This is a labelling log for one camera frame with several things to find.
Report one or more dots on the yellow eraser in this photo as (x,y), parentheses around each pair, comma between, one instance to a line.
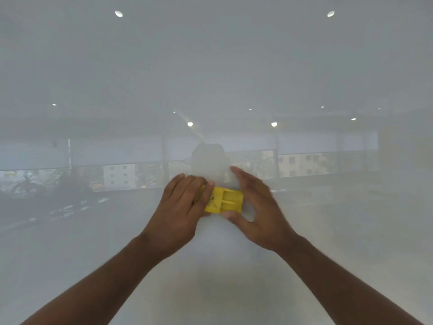
(226,199)

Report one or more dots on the white glass whiteboard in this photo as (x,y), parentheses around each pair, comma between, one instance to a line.
(216,64)

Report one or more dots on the person's left forearm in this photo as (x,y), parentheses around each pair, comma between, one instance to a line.
(101,284)

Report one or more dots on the person's right forearm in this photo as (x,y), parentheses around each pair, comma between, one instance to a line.
(338,284)

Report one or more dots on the person's right hand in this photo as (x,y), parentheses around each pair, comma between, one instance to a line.
(267,223)

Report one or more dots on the person's left hand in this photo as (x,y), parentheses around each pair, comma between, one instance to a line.
(176,216)

